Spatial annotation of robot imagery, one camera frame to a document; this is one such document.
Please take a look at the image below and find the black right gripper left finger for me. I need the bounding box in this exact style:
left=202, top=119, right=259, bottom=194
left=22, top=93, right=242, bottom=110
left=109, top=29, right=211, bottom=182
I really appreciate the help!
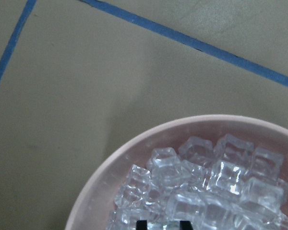
left=136, top=220, right=146, bottom=230

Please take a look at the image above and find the pink bowl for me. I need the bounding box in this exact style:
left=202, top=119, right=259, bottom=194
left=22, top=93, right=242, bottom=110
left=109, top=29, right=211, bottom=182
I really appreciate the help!
left=66, top=115, right=288, bottom=230

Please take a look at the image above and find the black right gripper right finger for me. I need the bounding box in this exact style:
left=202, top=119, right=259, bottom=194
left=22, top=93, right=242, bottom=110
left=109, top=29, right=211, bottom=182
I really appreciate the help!
left=180, top=220, right=192, bottom=230

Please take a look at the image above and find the clear ice cube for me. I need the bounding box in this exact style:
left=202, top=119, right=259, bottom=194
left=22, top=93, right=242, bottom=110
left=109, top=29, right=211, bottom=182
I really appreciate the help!
left=147, top=221, right=180, bottom=230

